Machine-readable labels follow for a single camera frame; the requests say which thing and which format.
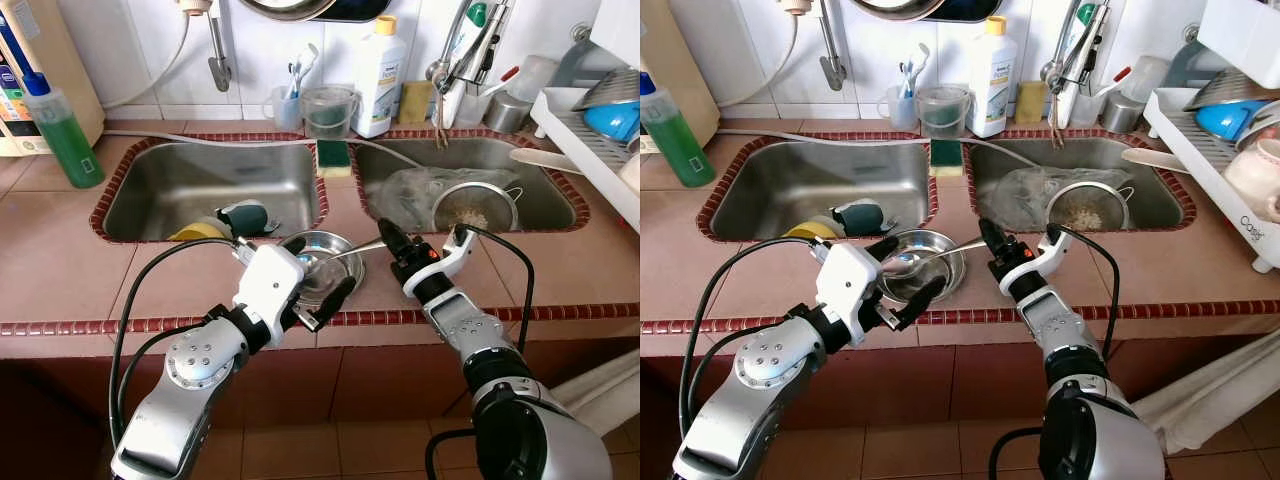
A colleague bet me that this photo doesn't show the yellow plastic bowl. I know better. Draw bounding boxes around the yellow plastic bowl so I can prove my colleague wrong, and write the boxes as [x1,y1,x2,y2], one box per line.
[165,220,233,243]
[785,220,846,241]

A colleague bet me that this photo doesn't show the clear plastic container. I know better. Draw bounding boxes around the clear plastic container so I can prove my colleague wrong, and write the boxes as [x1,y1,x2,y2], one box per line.
[300,85,361,141]
[915,85,973,141]

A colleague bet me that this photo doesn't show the white cloth towel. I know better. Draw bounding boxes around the white cloth towel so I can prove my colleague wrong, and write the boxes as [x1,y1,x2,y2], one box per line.
[1135,330,1280,456]
[555,350,641,436]

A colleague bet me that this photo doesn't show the steel sink faucet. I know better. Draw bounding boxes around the steel sink faucet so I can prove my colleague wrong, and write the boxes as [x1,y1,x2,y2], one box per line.
[425,0,516,151]
[1040,0,1113,151]

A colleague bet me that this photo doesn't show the steel sink basin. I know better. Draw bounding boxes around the steel sink basin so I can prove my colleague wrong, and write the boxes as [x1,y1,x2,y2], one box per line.
[965,133,1196,236]
[90,133,329,244]
[352,133,591,236]
[697,133,939,243]

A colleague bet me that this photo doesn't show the toothbrush holder cup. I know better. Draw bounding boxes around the toothbrush holder cup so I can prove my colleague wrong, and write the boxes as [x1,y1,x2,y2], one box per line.
[268,42,323,133]
[880,42,936,131]

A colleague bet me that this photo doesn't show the clear plastic bag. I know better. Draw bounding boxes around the clear plastic bag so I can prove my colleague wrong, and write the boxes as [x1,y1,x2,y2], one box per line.
[378,165,521,233]
[993,165,1136,233]

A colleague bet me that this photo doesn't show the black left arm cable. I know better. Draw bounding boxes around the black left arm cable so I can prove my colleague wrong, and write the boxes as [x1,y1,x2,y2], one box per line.
[678,237,831,441]
[108,237,251,446]

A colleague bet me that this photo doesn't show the white dish rack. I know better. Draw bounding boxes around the white dish rack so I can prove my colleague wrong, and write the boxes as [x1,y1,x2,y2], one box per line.
[530,85,641,233]
[1143,85,1280,273]

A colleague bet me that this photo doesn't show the white plastic box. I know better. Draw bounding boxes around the white plastic box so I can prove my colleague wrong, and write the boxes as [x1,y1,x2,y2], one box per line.
[590,0,641,66]
[1195,0,1280,76]

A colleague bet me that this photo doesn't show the white ceramic mug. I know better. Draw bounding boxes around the white ceramic mug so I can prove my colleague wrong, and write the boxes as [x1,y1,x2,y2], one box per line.
[1220,135,1280,223]

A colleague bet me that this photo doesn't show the grey water hose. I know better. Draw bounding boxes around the grey water hose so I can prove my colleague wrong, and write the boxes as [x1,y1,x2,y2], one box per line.
[100,128,426,171]

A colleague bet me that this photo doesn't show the hanging steel wok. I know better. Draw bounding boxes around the hanging steel wok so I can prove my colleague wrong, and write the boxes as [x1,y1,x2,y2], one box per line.
[235,0,393,23]
[850,0,1006,23]

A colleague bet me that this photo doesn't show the clear plastic tumbler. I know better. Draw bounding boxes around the clear plastic tumbler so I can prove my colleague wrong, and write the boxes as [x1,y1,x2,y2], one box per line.
[1120,55,1171,101]
[510,55,561,101]

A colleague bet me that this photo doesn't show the round steel plate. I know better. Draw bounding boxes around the round steel plate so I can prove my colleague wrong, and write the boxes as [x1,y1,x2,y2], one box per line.
[282,230,367,309]
[880,228,969,304]

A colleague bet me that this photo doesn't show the steel pot lid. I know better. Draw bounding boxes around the steel pot lid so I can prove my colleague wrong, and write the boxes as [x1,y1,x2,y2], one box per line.
[570,65,641,111]
[1180,68,1280,111]

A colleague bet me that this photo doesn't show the steel wall tap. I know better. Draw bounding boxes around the steel wall tap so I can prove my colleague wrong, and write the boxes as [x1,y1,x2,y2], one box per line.
[785,0,849,93]
[180,0,233,93]

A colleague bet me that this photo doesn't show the white water filter appliance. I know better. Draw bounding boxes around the white water filter appliance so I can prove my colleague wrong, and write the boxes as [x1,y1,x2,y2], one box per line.
[0,0,106,158]
[640,0,721,151]

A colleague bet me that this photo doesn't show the beige spatula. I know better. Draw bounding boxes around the beige spatula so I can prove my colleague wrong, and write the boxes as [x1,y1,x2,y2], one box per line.
[510,148,586,176]
[1120,148,1191,173]

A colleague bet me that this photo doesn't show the green dish soap bottle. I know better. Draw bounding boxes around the green dish soap bottle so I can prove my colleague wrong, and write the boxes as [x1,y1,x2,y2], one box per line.
[640,70,717,189]
[20,70,106,191]

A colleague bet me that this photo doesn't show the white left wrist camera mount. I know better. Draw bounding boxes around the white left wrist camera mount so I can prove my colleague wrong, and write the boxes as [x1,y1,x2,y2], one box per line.
[815,242,883,348]
[232,243,307,348]

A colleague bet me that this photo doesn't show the steel mug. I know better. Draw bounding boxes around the steel mug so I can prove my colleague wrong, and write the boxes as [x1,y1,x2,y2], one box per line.
[483,90,536,136]
[1100,90,1146,134]

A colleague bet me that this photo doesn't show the blue bowl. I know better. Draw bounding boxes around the blue bowl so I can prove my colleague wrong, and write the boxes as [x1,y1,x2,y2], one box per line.
[583,100,641,144]
[1193,100,1271,143]

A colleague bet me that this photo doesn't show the green yellow scouring sponge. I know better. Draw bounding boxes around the green yellow scouring sponge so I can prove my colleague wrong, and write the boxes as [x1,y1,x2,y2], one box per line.
[316,138,353,179]
[928,138,964,179]

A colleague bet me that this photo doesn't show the steel spoon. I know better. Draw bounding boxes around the steel spoon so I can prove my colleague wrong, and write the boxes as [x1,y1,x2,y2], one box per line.
[300,237,391,271]
[885,237,991,279]

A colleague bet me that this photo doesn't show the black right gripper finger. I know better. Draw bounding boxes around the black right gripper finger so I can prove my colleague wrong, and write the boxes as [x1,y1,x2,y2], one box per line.
[376,217,411,257]
[977,217,1011,257]

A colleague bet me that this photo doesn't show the white bottle yellow cap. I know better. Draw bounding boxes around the white bottle yellow cap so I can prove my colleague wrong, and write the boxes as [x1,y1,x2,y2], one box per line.
[967,15,1019,139]
[352,15,409,139]

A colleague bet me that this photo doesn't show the round steel strainer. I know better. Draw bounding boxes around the round steel strainer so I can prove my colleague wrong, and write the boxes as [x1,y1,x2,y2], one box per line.
[1045,180,1136,233]
[432,180,524,234]

